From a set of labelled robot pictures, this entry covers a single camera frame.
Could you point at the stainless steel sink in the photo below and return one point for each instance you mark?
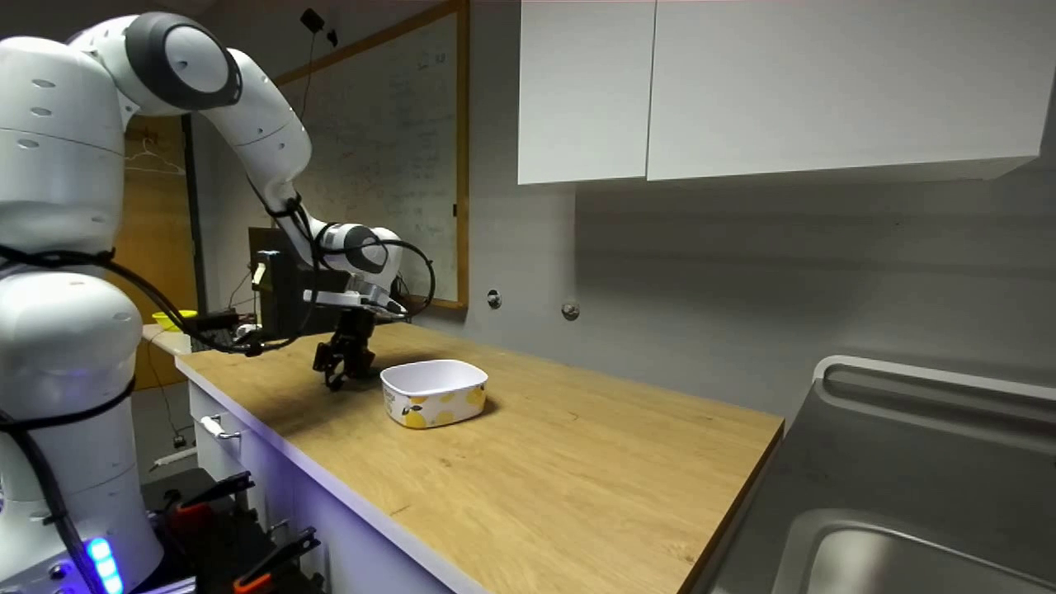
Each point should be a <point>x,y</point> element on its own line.
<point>912,484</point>

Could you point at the small round wall fitting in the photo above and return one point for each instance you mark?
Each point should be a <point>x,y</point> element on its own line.
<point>569,312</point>
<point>494,300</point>

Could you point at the wide white cabinet door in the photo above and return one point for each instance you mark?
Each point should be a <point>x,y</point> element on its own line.
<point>845,84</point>

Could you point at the wood-framed whiteboard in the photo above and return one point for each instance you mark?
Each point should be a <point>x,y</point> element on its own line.
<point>408,152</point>

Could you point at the black and orange clamp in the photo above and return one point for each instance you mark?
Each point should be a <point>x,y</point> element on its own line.
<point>215,495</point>
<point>274,555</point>

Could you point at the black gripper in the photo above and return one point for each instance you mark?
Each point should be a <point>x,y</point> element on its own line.
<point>355,328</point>

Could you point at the black monitor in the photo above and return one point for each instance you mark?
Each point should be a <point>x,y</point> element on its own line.
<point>274,300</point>

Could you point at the yellow object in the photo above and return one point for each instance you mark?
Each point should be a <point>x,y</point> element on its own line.
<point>167,320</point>

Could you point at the wooden door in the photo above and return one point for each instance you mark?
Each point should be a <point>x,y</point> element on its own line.
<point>158,219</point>

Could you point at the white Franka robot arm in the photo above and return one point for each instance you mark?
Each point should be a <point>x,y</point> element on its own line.
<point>68,351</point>

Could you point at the white bowl with lemon print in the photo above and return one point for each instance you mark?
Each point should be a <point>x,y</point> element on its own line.
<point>433,395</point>

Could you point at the white base cabinet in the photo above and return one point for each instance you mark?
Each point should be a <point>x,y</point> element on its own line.
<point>298,495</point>

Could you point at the narrow white cabinet door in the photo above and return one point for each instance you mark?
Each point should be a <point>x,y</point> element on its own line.
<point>583,88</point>

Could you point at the black wall-mounted camera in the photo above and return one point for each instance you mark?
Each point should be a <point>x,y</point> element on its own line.
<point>316,20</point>

